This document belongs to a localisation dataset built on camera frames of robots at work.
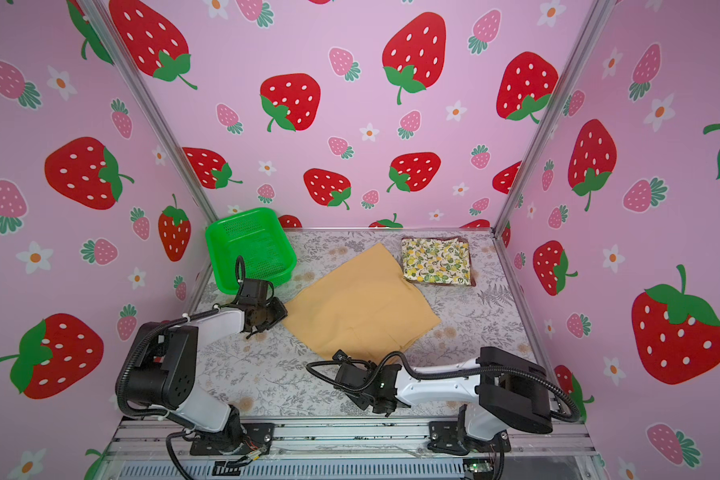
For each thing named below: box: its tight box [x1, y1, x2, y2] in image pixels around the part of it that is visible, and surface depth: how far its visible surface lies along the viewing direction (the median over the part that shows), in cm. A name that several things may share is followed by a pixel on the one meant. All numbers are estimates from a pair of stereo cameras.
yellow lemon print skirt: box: [402, 238, 471, 286], surface depth 106 cm
